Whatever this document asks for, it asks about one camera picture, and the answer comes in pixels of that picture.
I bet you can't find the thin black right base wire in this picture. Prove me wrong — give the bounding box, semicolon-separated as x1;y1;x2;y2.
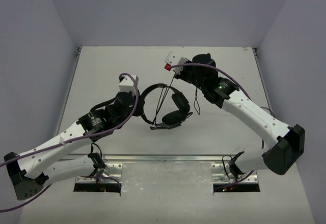
222;155;250;184

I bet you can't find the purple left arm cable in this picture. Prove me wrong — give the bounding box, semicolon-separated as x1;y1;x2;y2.
0;73;140;212

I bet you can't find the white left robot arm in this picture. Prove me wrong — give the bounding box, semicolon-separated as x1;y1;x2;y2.
4;92;144;201

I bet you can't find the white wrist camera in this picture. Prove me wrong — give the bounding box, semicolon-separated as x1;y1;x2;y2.
119;75;136;95
164;51;188;75

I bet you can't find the aluminium base plate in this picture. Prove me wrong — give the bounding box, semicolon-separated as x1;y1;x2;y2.
75;162;123;184
210;161;258;184

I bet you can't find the right aluminium base plate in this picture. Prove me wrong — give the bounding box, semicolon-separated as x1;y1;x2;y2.
210;161;258;184

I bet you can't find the thin black left base wire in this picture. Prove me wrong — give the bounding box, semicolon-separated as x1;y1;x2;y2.
87;142;103;169

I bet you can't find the thin black base wire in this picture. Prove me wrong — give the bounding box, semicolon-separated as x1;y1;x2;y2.
87;142;103;169
222;155;250;184

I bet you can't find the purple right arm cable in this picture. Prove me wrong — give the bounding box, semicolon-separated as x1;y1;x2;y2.
169;64;264;148

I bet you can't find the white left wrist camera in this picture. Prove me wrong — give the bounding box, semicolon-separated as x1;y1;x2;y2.
119;75;136;95

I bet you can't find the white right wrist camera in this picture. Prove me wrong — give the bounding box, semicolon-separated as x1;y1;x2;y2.
164;51;188;75

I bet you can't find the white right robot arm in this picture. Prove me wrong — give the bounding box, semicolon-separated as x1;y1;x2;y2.
166;53;305;178

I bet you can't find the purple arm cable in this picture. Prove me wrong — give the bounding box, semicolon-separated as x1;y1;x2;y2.
0;73;140;212
169;64;264;148

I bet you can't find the black headset with microphone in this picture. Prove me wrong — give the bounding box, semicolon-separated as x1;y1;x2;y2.
139;83;193;130

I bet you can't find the aluminium table rail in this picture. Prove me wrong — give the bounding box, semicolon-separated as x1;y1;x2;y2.
58;153;265;162

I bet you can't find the left aluminium base plate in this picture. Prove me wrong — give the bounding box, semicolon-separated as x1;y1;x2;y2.
75;162;123;184

